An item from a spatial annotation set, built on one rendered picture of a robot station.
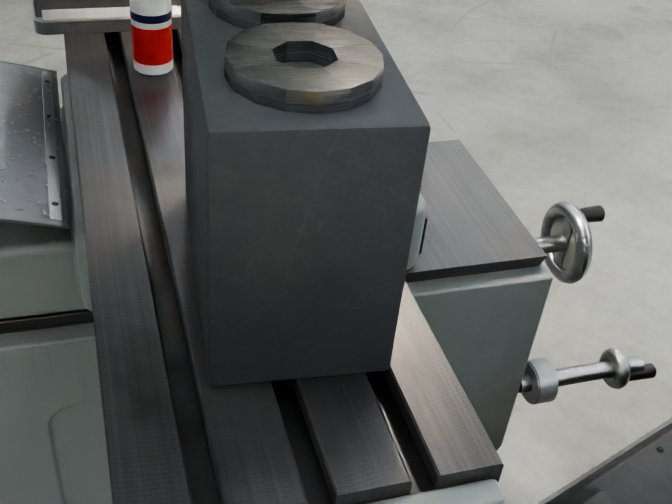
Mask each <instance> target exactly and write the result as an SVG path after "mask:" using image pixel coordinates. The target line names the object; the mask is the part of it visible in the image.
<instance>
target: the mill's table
mask: <svg viewBox="0 0 672 504"><path fill-rule="evenodd" d="M172 38H173V68H172V70H171V71H169V72H168V73H166V74H163V75H156V76H151V75H145V74H142V73H140V72H138V71H137V70H135V68H134V62H133V50H132V35H131V31H128V32H105V33H83V34H64V44H65V53H66V63H67V72H68V82H69V92H70V101H71V111H72V120H73V130H74V139H75V149H76V159H77V168H78V178H79V187H80V197H81V206H82V216H83V225H84V235H85V245H86V254H87V264H88V273H89V283H90V292H91V302H92V312H93V321H94V331H95V340H96V350H97V359H98V369H99V378H100V388H101V398H102V407H103V417H104V426H105V436H106V445H107V455H108V465H109V474H110V484H111V493H112V503H113V504H504V501H505V495H504V493H503V491H502V489H501V487H500V485H499V483H498V482H499V479H500V476H501V473H502V470H503V467H504V464H503V462H502V460H501V458H500V456H499V454H498V453H497V451H496V449H495V447H494V445H493V443H492V441H491V440H490V438H489V436H488V434H487V432H486V430H485V428H484V426H483V425H482V423H481V421H480V419H479V417H478V415H477V413H476V412H475V410H474V408H473V406H472V404H471V402H470V400H469V399H468V397H467V395H466V393H465V391H464V389H463V387H462V386H461V384H460V382H459V380H458V378H457V376H456V374H455V373H454V371H453V369H452V367H451V365H450V363H449V361H448V360H447V358H446V356H445V354H444V352H443V350H442V348H441V346H440V345H439V343H438V341H437V339H436V337H435V335H434V333H433V332H432V330H431V328H430V326H429V324H428V322H427V320H426V319H425V317H424V315H423V313H422V311H421V309H420V307H419V306H418V304H417V302H416V300H415V298H414V296H413V294H412V293H411V291H410V289H409V287H408V285H407V283H406V281H405V282H404V287H403V293H402V299H401V305H400V311H399V316H398V322H397V328H396V334H395V340H394V346H393V351H392V357H391V363H390V368H389V369H388V370H385V371H376V372H365V373H354V374H343V375H332V376H321V377H310V378H299V379H288V380H277V381H266V382H255V383H244V384H233V385H222V386H212V385H211V384H210V382H209V381H208V373H207V365H206V357H205V348H204V340H203V332H202V324H201V315H200V307H199V299H198V290H197V282H196V274H195V265H194V257H193V249H192V241H191V232H190V224H189V216H188V207H187V199H186V182H185V146H184V109H183V72H182V36H181V29H172Z"/></svg>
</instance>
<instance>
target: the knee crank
mask: <svg viewBox="0 0 672 504"><path fill-rule="evenodd" d="M656 372H657V371H656V368H655V366H654V365H653V364H652V363H647V364H644V361H643V359H642V358H641V357H640V356H633V357H626V355H625V354H624V353H623V352H622V351H621V350H619V349H617V348H608V349H606V350H604V351H603V353H602V354H601V357H600V360H599V362H596V363H590V364H584V365H578V366H572V367H565V368H559V369H554V367H553V365H552V364H551V362H550V361H549V360H547V359H546V358H538V359H531V360H528V362H527V365H526V368H525V371H524V375H523V378H522V381H521V384H520V388H519V391H518V393H522V395H523V397H524V398H525V400H526V401H527V402H528V403H530V404H532V405H535V404H541V403H546V402H552V401H554V400H555V398H556V396H557V394H558V387H560V386H565V385H571V384H577V383H583V382H589V381H595V380H601V379H603V380H604V382H605V383H606V384H607V385H608V386H609V387H611V388H614V389H621V388H623V387H625V386H626V385H627V384H628V382H629V381H635V380H643V379H650V378H654V377H655V376H656Z"/></svg>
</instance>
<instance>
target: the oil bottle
mask: <svg viewBox="0 0 672 504"><path fill-rule="evenodd" d="M129 1H130V17H131V35H132V50H133V62H134V68H135V70H137V71H138V72H140V73H142V74H145V75H151V76H156V75H163V74H166V73H168V72H169V71H171V70H172V68H173V38H172V9H171V0H129Z"/></svg>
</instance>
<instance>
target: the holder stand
mask: <svg viewBox="0 0 672 504"><path fill-rule="evenodd" d="M181 36H182V72H183V109H184V146H185V182H186V199H187V207H188V216H189V224H190V232H191V241H192V249H193V257H194V265H195V274H196V282H197V290H198V299H199V307H200V315H201V324H202V332H203V340H204V348H205V357H206V365H207V373H208V381H209V382H210V384H211V385H212V386H222V385H233V384H244V383H255V382H266V381H277V380H288V379H299V378H310V377H321V376H332V375H343V374H354V373H365V372H376V371H385V370H388V369H389V368H390V363H391V357H392V351H393V346H394V340H395V334H396V328H397V322H398V316H399V311H400V305H401V299H402V293H403V287H404V282H405V276H406V270H407V264H408V258H409V253H410V247H411V241H412V235H413V229H414V224H415V218H416V212H417V206H418V200H419V194H420V189H421V183H422V177H423V171H424V165H425V160H426V154H427V148H428V142H429V136H430V131H431V127H430V123H429V121H428V120H427V118H426V116H425V114H424V113H423V111H422V109H421V107H420V106H419V104H418V102H417V100H416V99H415V97H414V95H413V93H412V92H411V90H410V88H409V86H408V85H407V83H406V81H405V79H404V78H403V76H402V74H401V72H400V71H399V69H398V67H397V65H396V64H395V62H394V60H393V58H392V56H391V55H390V53H389V51H388V49H387V48H386V46H385V44H384V42H383V41H382V39H381V37H380V35H379V34H378V32H377V30H376V28H375V27H374V25H373V23H372V21H371V20H370V18H369V16H368V14H367V13H366V11H365V9H364V7H363V6H362V4H361V2H360V0H181Z"/></svg>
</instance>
